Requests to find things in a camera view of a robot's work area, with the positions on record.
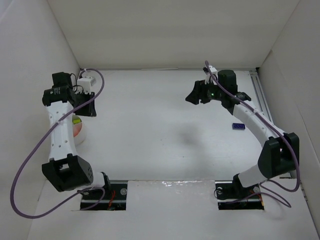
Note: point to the aluminium rail at table edge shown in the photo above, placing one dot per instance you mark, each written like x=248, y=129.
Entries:
x=261, y=99

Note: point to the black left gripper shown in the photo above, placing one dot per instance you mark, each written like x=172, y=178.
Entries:
x=86, y=105

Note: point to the white divided round container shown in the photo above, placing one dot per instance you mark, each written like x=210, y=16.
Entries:
x=80, y=138

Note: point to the orange round lego piece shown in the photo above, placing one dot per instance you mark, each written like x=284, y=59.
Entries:
x=77, y=129

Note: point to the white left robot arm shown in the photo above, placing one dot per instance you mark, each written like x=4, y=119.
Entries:
x=65, y=169

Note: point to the lime green lego brick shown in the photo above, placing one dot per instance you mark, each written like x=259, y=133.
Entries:
x=76, y=121

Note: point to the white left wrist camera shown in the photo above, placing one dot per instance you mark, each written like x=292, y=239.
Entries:
x=84, y=85

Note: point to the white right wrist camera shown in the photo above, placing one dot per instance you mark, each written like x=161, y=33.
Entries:
x=211, y=74

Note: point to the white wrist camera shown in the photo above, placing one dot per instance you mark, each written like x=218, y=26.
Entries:
x=211, y=74
x=84, y=85

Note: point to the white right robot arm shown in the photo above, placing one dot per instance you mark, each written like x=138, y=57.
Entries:
x=280, y=150

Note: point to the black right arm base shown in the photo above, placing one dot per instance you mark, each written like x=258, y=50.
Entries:
x=229, y=197

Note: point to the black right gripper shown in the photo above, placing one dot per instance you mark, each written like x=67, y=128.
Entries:
x=202, y=91

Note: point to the dark blue lego brick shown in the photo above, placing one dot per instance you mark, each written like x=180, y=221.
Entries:
x=238, y=126

